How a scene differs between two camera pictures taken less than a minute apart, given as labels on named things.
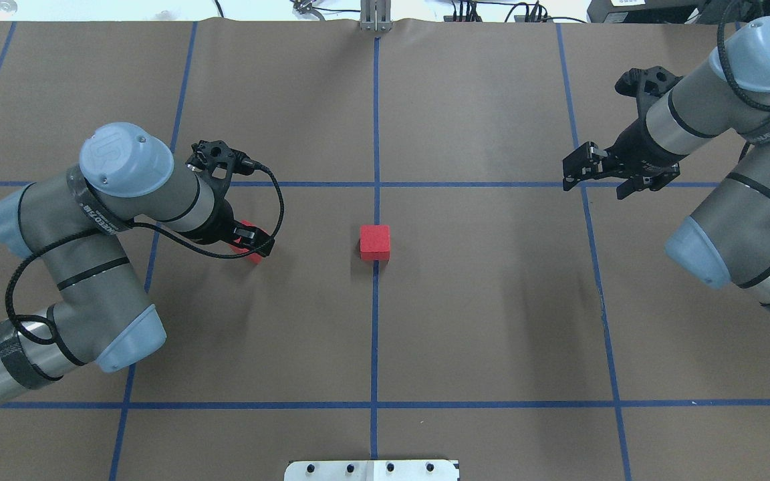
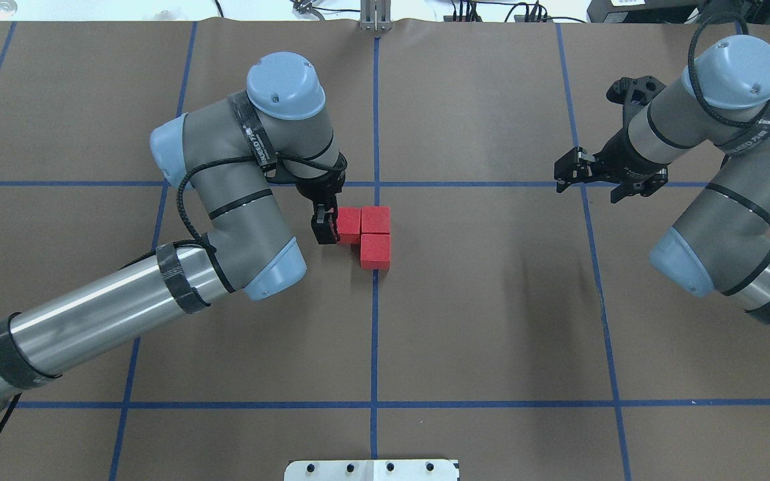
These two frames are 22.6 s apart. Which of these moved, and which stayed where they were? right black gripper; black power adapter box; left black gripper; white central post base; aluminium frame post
Moved: left black gripper
Stayed: black power adapter box; aluminium frame post; white central post base; right black gripper
